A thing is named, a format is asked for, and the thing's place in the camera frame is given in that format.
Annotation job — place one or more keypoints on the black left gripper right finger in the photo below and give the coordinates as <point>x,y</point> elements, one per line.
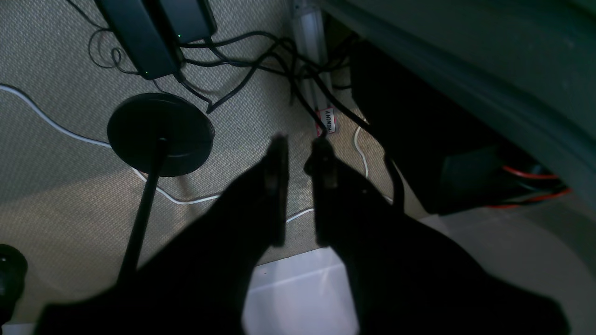
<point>407,278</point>

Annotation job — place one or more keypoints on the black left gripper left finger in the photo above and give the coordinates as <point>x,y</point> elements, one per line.
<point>198,283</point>

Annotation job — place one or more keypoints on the black stand pole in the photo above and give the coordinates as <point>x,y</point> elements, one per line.
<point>155,161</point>

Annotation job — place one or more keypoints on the black round stand base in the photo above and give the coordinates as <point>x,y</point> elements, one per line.
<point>152,125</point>

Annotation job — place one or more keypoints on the black round object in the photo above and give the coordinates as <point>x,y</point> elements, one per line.
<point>13,270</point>

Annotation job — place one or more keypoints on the aluminium table leg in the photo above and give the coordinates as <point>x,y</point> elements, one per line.
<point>308,29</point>

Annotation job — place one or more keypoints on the black power adapter brick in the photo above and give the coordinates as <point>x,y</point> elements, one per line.
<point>142,29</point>

